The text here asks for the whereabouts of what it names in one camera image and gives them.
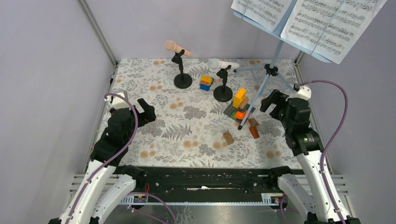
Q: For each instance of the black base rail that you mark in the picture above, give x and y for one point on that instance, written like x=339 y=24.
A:
x=206 y=185

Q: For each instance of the tan wooden block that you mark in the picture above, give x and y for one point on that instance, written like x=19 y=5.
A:
x=228 y=138

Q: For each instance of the beige wooden block on plate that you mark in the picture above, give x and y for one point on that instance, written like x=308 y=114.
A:
x=244 y=102

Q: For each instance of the blue yellow toy figure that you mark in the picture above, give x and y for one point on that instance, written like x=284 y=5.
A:
x=205 y=83

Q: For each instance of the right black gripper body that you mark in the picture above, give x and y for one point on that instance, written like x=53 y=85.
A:
x=279 y=99

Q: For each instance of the yellow toy block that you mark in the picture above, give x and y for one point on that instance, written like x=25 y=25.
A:
x=239 y=97

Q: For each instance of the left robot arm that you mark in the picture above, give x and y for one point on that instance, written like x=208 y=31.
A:
x=87 y=206

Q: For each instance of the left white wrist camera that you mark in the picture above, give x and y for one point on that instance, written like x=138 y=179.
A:
x=117 y=102

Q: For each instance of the floral table mat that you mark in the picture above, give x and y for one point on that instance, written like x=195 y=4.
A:
x=189 y=122

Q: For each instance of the sheet music page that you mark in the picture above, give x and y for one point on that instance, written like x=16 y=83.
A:
x=330 y=28
x=267 y=13

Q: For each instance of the orange curved toy block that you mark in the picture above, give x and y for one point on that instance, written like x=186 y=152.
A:
x=240 y=115

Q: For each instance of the right black microphone stand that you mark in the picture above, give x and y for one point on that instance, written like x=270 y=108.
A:
x=223 y=93

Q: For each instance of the white toy microphone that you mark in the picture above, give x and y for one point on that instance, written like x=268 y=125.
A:
x=215 y=64

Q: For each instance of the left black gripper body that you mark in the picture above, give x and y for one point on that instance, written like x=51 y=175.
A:
x=144 y=117

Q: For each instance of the red brown wooden block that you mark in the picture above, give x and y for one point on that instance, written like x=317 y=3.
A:
x=254 y=132

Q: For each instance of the pink toy microphone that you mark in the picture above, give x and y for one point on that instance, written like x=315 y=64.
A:
x=173 y=47

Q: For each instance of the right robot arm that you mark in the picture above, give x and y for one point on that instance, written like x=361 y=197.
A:
x=323 y=204

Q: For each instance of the light blue music stand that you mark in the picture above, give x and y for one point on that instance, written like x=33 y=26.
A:
x=277 y=33

